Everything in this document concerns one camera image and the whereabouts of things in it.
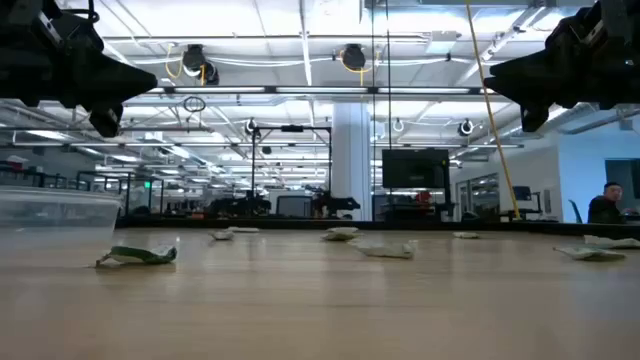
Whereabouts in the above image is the person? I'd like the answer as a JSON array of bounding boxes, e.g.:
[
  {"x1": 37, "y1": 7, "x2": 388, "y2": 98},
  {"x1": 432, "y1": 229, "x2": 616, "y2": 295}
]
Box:
[{"x1": 587, "y1": 181, "x2": 627, "y2": 225}]

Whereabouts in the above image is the yellow hanging cable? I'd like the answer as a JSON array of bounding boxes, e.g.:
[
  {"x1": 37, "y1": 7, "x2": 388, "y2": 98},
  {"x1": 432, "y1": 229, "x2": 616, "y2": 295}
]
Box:
[{"x1": 463, "y1": 0, "x2": 522, "y2": 220}]

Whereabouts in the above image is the clear plastic bin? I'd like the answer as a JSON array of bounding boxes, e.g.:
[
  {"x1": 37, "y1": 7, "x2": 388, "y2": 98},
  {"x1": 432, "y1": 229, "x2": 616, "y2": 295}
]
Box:
[{"x1": 0, "y1": 185, "x2": 123, "y2": 247}]

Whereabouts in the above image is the large black monitor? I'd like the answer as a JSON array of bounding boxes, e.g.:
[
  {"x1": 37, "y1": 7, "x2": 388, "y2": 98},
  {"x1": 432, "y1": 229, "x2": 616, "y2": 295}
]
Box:
[{"x1": 382, "y1": 148, "x2": 451, "y2": 190}]

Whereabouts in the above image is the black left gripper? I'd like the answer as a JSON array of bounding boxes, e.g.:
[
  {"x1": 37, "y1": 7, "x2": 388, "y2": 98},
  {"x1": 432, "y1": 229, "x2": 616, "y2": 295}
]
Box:
[{"x1": 0, "y1": 0, "x2": 159, "y2": 139}]

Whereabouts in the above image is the green-edged white sweetener packet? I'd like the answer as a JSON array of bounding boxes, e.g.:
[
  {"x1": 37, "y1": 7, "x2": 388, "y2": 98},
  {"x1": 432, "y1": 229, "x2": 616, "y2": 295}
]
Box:
[{"x1": 94, "y1": 244, "x2": 179, "y2": 269}]

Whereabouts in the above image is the long LED light bar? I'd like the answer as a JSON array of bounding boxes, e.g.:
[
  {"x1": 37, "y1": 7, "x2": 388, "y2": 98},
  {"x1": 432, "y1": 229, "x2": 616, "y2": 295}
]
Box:
[{"x1": 149, "y1": 84, "x2": 495, "y2": 97}]

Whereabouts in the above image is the grey framed panel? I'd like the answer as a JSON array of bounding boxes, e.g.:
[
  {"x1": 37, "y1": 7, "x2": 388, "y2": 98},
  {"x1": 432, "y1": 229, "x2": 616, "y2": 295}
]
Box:
[{"x1": 276, "y1": 194, "x2": 314, "y2": 218}]

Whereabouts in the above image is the white building column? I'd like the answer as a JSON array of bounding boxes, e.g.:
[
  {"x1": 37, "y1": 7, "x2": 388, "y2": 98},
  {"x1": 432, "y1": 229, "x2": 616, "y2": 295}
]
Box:
[{"x1": 332, "y1": 102, "x2": 372, "y2": 221}]

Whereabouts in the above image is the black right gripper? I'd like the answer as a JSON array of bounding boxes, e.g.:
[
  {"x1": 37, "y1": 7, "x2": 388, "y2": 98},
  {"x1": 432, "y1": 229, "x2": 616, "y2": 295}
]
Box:
[{"x1": 483, "y1": 0, "x2": 640, "y2": 134}]

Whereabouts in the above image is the black metal frame stand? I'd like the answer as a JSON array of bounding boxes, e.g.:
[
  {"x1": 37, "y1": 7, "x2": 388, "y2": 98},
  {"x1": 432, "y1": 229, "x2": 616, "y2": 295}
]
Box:
[{"x1": 251, "y1": 124, "x2": 333, "y2": 219}]

